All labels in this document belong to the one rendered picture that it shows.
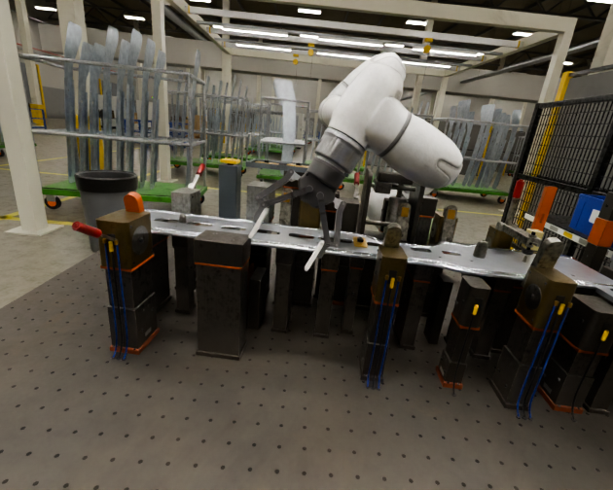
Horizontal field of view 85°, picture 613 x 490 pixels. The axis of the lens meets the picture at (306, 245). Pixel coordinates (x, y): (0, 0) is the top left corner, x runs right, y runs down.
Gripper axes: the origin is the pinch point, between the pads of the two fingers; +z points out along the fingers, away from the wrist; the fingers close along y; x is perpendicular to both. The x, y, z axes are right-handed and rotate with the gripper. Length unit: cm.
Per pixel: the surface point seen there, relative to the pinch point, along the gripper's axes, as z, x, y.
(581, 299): -25, -7, -67
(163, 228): 16.1, -20.9, 30.8
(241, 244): 5.2, -6.6, 8.4
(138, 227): 15.1, -8.9, 32.0
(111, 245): 20.5, -4.5, 33.9
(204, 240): 9.0, -6.9, 16.4
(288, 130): -95, -644, 114
